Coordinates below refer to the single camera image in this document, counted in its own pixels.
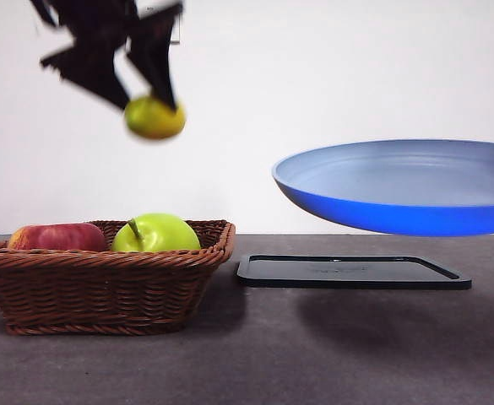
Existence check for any blue round plate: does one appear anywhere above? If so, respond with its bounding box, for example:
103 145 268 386
271 139 494 236

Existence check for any brown wicker basket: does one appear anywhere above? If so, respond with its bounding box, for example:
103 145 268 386
0 219 236 337

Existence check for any black flat tray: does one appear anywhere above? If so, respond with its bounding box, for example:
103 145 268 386
236 254 473 290

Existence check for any green apple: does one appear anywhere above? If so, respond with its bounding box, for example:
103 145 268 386
111 213 201 254

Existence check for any yellow lemon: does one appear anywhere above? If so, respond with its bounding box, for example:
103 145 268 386
123 95 187 140

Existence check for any red apple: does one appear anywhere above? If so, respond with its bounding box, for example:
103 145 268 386
8 223 107 253

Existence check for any white wall socket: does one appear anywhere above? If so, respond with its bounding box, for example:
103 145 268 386
144 4 182 45

